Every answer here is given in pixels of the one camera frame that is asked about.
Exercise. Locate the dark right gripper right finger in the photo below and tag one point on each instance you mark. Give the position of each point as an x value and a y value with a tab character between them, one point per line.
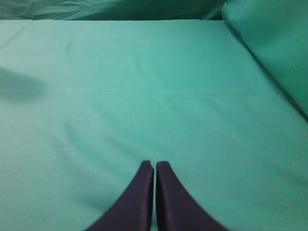
176	210

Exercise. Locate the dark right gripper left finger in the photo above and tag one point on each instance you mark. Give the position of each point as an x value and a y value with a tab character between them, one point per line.
133	210

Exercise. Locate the green table cloth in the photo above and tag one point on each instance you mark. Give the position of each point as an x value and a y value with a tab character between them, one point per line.
82	103

